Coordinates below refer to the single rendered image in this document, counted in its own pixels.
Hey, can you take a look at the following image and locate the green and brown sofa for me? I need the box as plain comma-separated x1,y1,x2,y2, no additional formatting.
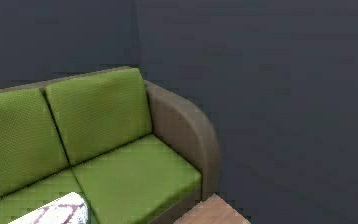
0,65,221,224

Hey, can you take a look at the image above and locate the white patterned pillow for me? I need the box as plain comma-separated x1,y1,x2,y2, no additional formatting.
7,191,90,224

